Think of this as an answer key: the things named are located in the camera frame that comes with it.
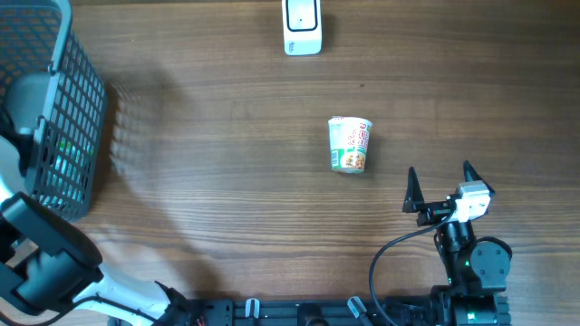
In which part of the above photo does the black right camera cable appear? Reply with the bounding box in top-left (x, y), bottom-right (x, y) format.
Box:
top-left (368, 210), bottom-right (456, 326)

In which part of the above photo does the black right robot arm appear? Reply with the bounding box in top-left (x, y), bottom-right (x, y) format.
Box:
top-left (402, 161), bottom-right (513, 326)

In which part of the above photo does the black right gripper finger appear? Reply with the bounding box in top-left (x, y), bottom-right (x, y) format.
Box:
top-left (463, 160), bottom-right (496, 196)
top-left (402, 167), bottom-right (425, 213)

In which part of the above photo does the cup noodles cup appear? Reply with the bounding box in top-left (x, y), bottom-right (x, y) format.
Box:
top-left (328, 116), bottom-right (372, 174)

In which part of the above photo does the white barcode scanner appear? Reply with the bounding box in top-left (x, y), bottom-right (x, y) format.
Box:
top-left (281, 0), bottom-right (323, 56)

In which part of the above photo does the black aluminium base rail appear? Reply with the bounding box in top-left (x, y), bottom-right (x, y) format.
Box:
top-left (107, 296), bottom-right (512, 326)

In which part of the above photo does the grey plastic lattice basket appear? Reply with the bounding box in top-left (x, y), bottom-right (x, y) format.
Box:
top-left (1, 1), bottom-right (107, 221)

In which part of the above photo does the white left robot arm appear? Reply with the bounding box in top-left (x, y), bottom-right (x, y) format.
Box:
top-left (1, 133), bottom-right (192, 325)

